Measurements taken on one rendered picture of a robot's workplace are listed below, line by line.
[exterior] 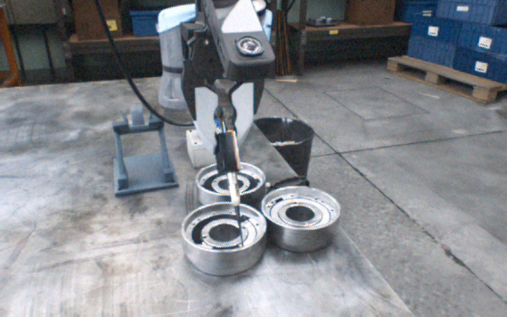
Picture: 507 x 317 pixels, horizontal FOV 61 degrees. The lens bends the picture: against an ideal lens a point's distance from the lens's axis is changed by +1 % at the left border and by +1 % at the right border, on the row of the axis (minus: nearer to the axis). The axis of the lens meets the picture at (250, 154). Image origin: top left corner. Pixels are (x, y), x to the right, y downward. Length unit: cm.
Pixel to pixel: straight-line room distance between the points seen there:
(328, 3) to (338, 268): 459
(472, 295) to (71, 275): 152
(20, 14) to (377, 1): 333
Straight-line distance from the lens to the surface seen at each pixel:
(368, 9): 468
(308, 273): 53
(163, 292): 51
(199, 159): 75
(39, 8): 432
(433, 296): 178
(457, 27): 443
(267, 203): 59
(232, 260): 50
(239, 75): 40
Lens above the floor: 115
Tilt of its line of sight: 26 degrees down
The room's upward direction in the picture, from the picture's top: straight up
